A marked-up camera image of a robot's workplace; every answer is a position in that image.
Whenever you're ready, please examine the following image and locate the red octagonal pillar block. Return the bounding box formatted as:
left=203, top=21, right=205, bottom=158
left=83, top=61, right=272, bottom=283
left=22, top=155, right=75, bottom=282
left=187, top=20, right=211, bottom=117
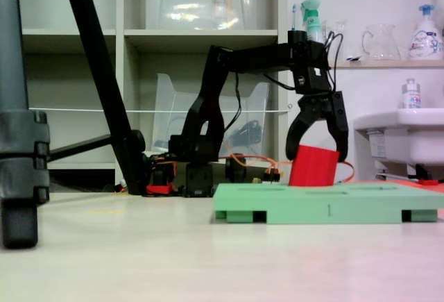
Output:
left=288, top=144, right=340, bottom=187

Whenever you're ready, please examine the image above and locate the green spray bottle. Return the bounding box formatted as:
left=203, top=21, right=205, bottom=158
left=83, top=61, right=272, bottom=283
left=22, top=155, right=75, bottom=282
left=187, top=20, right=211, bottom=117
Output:
left=300, top=0, right=325, bottom=43

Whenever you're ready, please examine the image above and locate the grey tripod leg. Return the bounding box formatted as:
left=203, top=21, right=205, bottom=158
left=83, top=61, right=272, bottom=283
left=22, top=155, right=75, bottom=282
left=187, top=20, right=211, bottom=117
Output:
left=0, top=0, right=51, bottom=250

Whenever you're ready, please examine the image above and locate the motor driver circuit board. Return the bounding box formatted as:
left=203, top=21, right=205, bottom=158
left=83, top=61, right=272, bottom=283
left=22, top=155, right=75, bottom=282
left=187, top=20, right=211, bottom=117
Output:
left=251, top=165, right=284, bottom=185

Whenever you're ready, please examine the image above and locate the clear glass beaker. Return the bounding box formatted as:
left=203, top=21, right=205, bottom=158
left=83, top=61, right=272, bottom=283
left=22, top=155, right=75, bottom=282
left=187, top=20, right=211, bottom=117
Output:
left=324, top=19, right=348, bottom=62

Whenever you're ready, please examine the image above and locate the black table clamp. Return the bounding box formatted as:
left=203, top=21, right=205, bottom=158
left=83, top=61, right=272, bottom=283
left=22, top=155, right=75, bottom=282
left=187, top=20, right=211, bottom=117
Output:
left=149, top=154, right=178, bottom=185
left=225, top=153, right=247, bottom=183

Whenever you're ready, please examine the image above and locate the small clear sanitizer bottle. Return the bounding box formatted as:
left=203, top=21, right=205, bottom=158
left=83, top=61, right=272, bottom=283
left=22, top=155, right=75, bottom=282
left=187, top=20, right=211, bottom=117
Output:
left=401, top=78, right=422, bottom=110

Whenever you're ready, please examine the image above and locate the white string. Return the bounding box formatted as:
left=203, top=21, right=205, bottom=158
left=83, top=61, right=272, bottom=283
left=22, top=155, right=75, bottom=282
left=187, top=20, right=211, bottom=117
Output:
left=27, top=104, right=293, bottom=115

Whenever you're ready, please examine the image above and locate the clear plastic storage box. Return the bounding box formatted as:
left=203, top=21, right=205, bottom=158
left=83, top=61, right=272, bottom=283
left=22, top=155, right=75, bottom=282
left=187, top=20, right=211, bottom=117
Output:
left=144, top=0, right=271, bottom=31

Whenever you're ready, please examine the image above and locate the red base bracket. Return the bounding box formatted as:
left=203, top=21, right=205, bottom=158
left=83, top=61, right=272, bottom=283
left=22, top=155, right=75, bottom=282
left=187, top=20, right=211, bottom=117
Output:
left=145, top=182, right=177, bottom=196

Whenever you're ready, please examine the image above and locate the orange label bottle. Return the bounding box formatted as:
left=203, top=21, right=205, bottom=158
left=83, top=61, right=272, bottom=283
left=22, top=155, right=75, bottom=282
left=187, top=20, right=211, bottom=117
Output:
left=210, top=0, right=236, bottom=22

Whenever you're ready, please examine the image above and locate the thin black wire bundle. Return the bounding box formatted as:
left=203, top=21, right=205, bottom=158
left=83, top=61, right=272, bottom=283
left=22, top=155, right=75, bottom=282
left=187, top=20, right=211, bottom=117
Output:
left=324, top=31, right=345, bottom=93
left=262, top=74, right=296, bottom=91
left=223, top=72, right=243, bottom=132

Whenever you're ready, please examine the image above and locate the white sink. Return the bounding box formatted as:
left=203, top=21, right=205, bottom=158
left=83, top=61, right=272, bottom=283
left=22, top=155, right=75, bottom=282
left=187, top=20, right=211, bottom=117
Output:
left=353, top=107, right=444, bottom=181

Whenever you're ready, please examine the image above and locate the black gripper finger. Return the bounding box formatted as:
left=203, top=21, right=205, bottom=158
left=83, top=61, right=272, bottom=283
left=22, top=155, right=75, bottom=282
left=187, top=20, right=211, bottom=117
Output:
left=326, top=90, right=349, bottom=163
left=285, top=99, right=329, bottom=161

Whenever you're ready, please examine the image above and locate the white foam pump bottle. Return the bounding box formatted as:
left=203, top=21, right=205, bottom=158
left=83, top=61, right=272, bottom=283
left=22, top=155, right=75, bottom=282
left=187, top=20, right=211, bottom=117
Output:
left=408, top=4, right=444, bottom=61

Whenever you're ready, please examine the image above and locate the green shape sorting board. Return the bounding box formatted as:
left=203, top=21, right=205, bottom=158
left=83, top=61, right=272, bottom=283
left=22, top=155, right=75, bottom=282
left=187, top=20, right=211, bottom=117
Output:
left=212, top=183, right=444, bottom=226

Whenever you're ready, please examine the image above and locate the black cup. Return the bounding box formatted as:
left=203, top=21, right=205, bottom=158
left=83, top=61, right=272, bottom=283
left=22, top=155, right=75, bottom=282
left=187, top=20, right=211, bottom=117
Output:
left=287, top=30, right=309, bottom=44

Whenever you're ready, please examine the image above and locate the clear glass pitcher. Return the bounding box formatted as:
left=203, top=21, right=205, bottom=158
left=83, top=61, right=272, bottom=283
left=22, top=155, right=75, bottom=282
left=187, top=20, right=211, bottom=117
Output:
left=361, top=24, right=402, bottom=61

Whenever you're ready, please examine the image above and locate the beige shelf unit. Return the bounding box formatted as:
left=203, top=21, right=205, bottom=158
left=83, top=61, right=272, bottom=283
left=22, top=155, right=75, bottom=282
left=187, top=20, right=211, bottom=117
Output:
left=15, top=0, right=289, bottom=178

